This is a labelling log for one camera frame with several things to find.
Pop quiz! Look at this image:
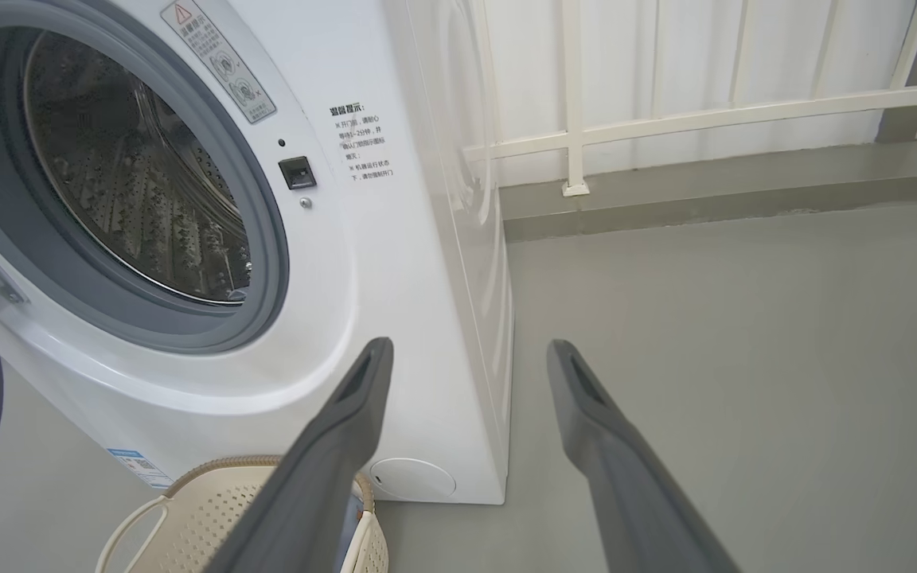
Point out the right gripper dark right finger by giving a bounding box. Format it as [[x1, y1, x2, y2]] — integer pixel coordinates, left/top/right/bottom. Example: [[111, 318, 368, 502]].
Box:
[[548, 340, 742, 573]]

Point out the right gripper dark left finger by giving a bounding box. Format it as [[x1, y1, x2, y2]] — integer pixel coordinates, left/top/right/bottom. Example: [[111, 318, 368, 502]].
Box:
[[204, 337, 394, 573]]

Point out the blue cartoon print garment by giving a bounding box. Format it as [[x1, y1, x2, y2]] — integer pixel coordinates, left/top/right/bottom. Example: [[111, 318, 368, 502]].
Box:
[[339, 485, 365, 573]]

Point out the white front-load washing machine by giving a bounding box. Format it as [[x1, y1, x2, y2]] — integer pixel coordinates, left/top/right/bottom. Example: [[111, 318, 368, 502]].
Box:
[[0, 0, 515, 506]]

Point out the black door lock slot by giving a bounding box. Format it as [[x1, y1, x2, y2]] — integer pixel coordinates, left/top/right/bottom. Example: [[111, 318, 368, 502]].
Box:
[[279, 156, 318, 191]]

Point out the stainless steel washing machine drum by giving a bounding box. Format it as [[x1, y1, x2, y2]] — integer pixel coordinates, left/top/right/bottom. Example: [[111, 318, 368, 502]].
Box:
[[22, 30, 254, 306]]

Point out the round white filter cover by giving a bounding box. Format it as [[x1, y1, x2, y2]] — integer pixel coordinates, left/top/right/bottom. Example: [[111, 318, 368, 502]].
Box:
[[369, 457, 457, 501]]

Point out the cream perforated laundry basket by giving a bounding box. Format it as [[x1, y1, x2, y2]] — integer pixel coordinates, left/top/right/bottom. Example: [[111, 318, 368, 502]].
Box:
[[96, 455, 389, 573]]

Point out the blue energy label sticker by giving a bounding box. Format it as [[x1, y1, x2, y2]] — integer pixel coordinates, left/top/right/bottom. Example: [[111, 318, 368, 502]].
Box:
[[107, 448, 174, 489]]

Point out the white metal railing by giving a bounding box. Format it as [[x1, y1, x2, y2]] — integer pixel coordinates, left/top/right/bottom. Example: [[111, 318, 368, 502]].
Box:
[[462, 0, 917, 198]]

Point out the grey warning sticker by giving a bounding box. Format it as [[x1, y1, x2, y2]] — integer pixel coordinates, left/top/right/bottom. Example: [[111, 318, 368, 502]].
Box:
[[160, 0, 278, 125]]

